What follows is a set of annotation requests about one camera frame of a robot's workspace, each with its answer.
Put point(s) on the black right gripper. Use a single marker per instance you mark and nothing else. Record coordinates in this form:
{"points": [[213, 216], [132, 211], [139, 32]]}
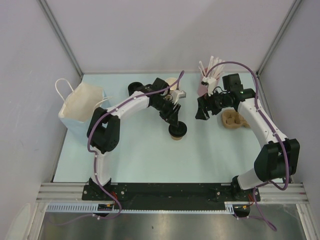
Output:
{"points": [[205, 101]]}

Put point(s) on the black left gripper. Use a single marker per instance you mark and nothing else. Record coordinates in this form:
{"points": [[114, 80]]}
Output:
{"points": [[171, 115]]}

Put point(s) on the single black cup lid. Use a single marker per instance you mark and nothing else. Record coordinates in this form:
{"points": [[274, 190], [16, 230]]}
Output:
{"points": [[178, 131]]}

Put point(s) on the light blue paper bag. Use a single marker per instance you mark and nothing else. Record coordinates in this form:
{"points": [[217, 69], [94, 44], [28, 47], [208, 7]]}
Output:
{"points": [[78, 108]]}

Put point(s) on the single brown paper cup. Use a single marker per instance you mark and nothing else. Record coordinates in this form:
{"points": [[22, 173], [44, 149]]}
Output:
{"points": [[175, 138]]}

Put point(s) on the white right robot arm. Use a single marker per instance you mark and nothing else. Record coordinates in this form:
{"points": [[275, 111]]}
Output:
{"points": [[278, 157]]}

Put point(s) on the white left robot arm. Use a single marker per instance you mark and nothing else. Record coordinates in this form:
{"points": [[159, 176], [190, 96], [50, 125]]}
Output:
{"points": [[104, 128]]}

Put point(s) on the pink straw holder cup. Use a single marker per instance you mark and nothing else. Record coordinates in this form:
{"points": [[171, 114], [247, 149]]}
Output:
{"points": [[202, 89]]}

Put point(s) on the stack of brown paper cups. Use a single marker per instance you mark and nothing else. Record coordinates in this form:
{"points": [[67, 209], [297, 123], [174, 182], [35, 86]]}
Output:
{"points": [[171, 81]]}

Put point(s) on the stack of black lids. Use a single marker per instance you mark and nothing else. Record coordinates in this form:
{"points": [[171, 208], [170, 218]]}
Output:
{"points": [[135, 89]]}

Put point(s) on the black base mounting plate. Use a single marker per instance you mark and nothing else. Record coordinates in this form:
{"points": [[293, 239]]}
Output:
{"points": [[168, 196]]}

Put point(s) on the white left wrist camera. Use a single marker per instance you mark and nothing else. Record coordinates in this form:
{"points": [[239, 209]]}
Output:
{"points": [[177, 94]]}

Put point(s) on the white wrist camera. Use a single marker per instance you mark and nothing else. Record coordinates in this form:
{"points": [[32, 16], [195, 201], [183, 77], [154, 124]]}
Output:
{"points": [[210, 83], [177, 94]]}

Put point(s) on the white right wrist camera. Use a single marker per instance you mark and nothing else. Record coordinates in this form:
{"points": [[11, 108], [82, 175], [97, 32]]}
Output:
{"points": [[210, 83]]}

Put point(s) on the aluminium frame rail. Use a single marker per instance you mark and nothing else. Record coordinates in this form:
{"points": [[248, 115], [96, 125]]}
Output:
{"points": [[294, 194]]}

